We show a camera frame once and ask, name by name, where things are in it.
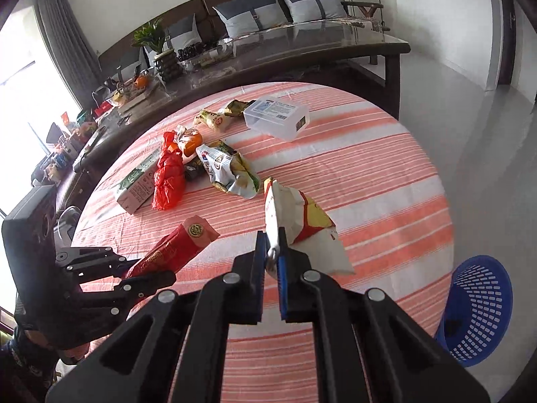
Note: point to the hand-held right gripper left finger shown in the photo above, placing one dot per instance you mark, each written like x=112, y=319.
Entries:
x=262, y=260

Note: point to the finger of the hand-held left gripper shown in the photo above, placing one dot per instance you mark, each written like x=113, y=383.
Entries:
x=138, y=287
x=96, y=260

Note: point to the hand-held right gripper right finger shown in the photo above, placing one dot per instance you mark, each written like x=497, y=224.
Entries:
x=282, y=277

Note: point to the white red yellow snack bag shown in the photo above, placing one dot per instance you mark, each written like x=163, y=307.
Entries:
x=302, y=218

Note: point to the red gold snack wrapper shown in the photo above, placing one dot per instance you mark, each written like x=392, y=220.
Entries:
x=176, y=243

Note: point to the orange white snack wrapper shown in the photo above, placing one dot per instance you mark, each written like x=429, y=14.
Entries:
x=188, y=140

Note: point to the clear plastic box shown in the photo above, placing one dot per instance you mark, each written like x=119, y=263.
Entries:
x=277, y=117

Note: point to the blue plastic basket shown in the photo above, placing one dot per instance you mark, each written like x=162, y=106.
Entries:
x=478, y=302

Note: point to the person's left hand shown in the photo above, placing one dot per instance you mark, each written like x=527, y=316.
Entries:
x=75, y=351

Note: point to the green white carton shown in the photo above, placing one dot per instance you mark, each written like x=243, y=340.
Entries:
x=134, y=187

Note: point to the white green chip bag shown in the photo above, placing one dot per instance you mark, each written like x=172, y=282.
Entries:
x=228, y=168

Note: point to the red plastic bag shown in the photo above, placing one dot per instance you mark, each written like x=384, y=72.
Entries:
x=170, y=180

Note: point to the dark patterned clothing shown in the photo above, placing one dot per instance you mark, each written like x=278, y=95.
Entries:
x=21, y=369

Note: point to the small dark wrapper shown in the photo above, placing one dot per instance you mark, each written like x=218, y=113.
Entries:
x=194, y=172

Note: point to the grey remote control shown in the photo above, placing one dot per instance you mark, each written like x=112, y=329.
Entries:
x=90, y=147

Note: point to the black scissors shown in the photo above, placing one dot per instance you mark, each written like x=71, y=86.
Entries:
x=124, y=120

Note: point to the yellow white snack wrapper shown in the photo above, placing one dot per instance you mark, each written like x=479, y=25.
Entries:
x=214, y=121

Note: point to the bright window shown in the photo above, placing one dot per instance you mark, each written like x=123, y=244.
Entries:
x=25, y=92

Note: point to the fruit tray with oranges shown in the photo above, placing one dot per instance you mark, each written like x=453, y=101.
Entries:
x=138, y=88

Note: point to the grey two-tone pillow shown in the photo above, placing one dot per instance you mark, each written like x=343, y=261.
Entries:
x=312, y=4
x=251, y=12
x=123, y=65
x=184, y=33

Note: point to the potted green plant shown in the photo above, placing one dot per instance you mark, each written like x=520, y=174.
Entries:
x=161, y=61

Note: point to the grey curtain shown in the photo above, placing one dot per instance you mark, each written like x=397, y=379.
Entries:
x=63, y=50

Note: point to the glass snack bowl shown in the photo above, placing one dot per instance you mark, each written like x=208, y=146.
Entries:
x=201, y=54

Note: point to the dark glass-top coffee table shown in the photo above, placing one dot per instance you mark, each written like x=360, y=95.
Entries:
x=293, y=42

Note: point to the wooden armchair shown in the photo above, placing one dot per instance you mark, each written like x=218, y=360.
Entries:
x=365, y=8

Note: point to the dark wooden door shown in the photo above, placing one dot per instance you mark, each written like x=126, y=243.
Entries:
x=506, y=37

